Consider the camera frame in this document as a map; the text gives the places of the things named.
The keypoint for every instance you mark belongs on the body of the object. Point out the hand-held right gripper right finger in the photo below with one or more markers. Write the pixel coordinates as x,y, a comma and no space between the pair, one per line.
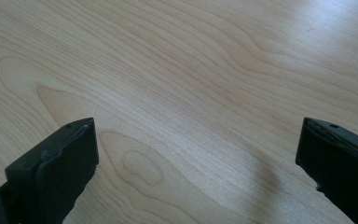
345,168

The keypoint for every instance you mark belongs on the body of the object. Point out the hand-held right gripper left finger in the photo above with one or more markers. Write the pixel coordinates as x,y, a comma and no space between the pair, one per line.
59,174

